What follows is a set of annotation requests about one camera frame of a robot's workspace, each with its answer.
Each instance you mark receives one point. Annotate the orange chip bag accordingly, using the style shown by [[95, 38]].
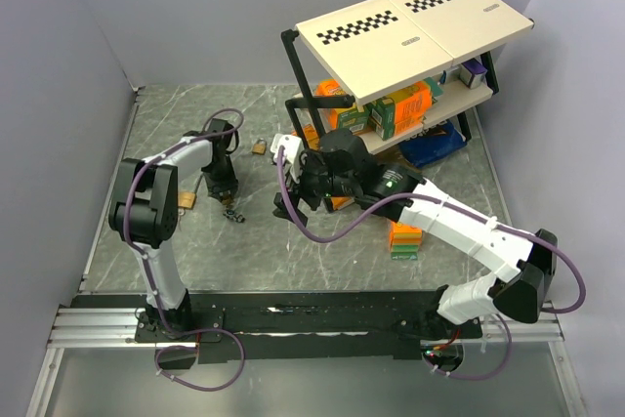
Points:
[[332, 98]]

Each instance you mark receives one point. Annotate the blue snack bag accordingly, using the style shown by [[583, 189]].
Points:
[[432, 145]]

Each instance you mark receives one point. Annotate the brown snack bag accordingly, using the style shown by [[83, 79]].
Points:
[[393, 155]]

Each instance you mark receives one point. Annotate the medium brass padlock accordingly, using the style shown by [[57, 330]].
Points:
[[259, 147]]

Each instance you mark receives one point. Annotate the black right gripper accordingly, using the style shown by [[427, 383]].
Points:
[[309, 160]]

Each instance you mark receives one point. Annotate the Sponge Daddy sponge pack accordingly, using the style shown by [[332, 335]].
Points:
[[404, 242]]

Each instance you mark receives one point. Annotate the orange box on shelf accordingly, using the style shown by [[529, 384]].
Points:
[[411, 101]]

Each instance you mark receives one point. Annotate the green box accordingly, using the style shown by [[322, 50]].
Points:
[[353, 119], [382, 118]]

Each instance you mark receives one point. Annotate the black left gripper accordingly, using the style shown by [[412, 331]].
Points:
[[229, 184]]

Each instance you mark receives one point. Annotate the green box right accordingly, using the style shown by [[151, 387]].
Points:
[[382, 118]]

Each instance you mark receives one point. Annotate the cream folding shelf rack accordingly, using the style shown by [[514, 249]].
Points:
[[376, 47]]

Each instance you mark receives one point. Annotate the green box left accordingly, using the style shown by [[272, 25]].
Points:
[[353, 119]]

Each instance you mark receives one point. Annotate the purple white small box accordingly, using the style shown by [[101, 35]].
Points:
[[472, 72]]

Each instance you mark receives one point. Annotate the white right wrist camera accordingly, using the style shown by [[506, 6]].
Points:
[[288, 149]]

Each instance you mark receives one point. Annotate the large brass padlock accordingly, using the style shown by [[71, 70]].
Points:
[[187, 199]]

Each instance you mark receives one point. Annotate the aluminium rail frame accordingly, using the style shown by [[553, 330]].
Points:
[[94, 367]]

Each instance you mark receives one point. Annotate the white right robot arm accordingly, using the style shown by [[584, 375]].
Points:
[[521, 264]]

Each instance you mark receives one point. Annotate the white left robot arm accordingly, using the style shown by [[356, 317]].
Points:
[[144, 211]]

